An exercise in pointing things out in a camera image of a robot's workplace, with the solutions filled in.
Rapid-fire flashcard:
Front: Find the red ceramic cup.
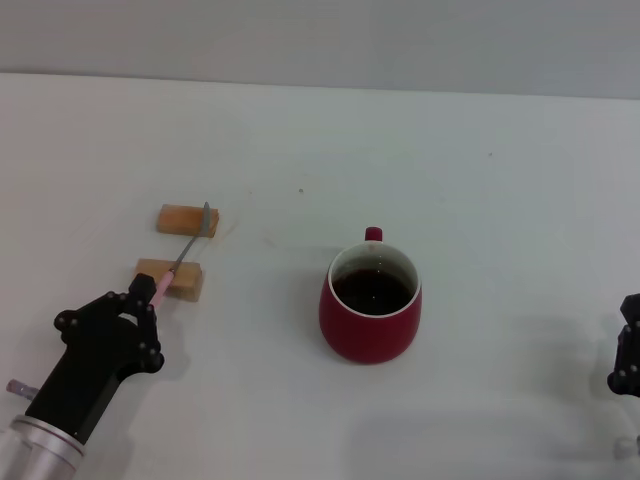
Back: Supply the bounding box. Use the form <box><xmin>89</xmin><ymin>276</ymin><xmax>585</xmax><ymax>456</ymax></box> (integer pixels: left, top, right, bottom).
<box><xmin>319</xmin><ymin>227</ymin><xmax>423</xmax><ymax>365</ymax></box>

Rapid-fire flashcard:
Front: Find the dark brown coffee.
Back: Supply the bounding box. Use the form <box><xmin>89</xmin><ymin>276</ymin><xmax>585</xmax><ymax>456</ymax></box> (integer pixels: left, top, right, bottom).
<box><xmin>332</xmin><ymin>268</ymin><xmax>415</xmax><ymax>316</ymax></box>

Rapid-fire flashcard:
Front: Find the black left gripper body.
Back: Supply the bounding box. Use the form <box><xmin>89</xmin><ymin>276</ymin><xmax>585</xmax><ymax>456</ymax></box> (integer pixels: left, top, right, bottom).
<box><xmin>24</xmin><ymin>310</ymin><xmax>147</xmax><ymax>444</ymax></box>

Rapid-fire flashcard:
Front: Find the flat wooden block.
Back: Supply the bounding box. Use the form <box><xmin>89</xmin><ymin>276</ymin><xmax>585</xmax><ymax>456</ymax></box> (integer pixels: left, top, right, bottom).
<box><xmin>155</xmin><ymin>203</ymin><xmax>220</xmax><ymax>239</ymax></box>

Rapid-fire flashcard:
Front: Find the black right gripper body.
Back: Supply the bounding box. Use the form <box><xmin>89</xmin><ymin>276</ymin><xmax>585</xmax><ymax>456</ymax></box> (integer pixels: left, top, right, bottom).
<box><xmin>606</xmin><ymin>370</ymin><xmax>640</xmax><ymax>399</ymax></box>

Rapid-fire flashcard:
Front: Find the notched wooden block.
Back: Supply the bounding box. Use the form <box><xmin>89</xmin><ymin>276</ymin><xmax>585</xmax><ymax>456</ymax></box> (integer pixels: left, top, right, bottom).
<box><xmin>131</xmin><ymin>258</ymin><xmax>204</xmax><ymax>303</ymax></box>

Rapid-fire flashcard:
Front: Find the pink handled metal spoon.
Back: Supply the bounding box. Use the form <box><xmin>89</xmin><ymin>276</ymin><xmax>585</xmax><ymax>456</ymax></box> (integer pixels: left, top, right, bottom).
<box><xmin>149</xmin><ymin>201</ymin><xmax>212</xmax><ymax>311</ymax></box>

